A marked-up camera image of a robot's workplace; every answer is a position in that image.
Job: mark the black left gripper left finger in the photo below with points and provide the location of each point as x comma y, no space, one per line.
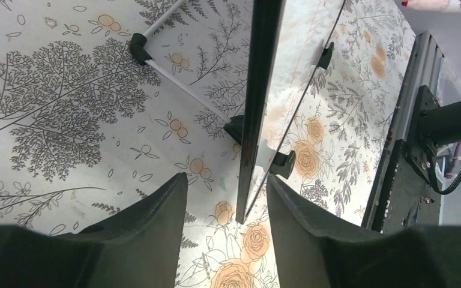
137,247

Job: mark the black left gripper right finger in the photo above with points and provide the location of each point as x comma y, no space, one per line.
314,248

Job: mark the white whiteboard black frame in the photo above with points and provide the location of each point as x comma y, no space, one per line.
270,91

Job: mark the red white marker pen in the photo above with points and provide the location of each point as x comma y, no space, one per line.
447,6

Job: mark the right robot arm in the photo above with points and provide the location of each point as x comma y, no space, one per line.
441,125

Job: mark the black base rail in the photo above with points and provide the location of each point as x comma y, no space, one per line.
401,195

